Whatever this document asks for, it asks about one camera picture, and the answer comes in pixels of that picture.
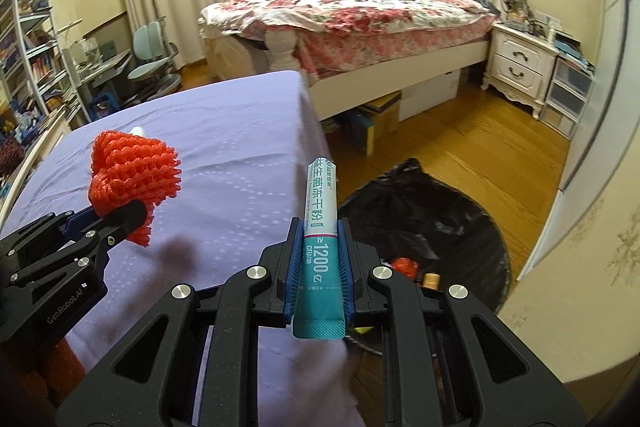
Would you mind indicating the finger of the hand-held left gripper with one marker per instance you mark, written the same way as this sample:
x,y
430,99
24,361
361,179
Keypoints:
x,y
127,217
80,222

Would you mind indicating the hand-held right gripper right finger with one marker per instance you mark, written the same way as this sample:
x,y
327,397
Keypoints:
x,y
345,267

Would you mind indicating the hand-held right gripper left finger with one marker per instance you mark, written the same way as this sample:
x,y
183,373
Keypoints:
x,y
295,267

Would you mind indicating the teal and white sachet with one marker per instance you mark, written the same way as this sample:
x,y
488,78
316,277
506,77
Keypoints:
x,y
320,232

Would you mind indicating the orange-red foam fruit net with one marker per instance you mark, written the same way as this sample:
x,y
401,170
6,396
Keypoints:
x,y
130,167

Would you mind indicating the black trash bag bin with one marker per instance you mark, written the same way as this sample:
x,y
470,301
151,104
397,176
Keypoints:
x,y
450,217

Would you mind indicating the small red foam net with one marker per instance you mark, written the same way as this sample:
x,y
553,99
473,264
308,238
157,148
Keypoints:
x,y
404,268

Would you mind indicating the white crumpled wrapper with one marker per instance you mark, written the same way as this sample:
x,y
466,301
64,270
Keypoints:
x,y
138,131

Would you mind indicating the dark fluffy bundle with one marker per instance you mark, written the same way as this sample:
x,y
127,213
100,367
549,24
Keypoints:
x,y
11,159

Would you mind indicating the blue plastic crate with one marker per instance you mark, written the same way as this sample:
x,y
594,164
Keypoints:
x,y
105,107

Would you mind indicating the purple tablecloth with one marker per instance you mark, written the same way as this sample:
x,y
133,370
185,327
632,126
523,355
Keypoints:
x,y
225,132

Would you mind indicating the brown cardboard box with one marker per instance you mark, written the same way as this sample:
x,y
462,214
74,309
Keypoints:
x,y
385,122

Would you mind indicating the grey study desk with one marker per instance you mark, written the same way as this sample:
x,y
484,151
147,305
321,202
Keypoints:
x,y
102,67

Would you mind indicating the light blue desk chair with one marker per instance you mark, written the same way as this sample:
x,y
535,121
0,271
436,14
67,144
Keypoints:
x,y
152,52

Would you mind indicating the white bookshelf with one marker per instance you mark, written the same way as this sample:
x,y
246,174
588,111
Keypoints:
x,y
30,57

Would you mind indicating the white storage box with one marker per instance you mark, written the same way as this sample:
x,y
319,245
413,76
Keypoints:
x,y
430,94

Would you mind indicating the floral quilt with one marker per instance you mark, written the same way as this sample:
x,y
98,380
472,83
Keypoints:
x,y
360,12

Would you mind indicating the white nightstand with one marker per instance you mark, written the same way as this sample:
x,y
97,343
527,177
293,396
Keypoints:
x,y
517,62

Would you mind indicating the plastic drawer unit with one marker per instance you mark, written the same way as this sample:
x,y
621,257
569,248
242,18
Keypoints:
x,y
567,97

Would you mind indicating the white wardrobe door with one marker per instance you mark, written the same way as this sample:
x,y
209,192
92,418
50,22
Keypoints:
x,y
595,82

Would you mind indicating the white curved rail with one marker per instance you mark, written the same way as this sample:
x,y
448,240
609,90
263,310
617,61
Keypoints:
x,y
30,162

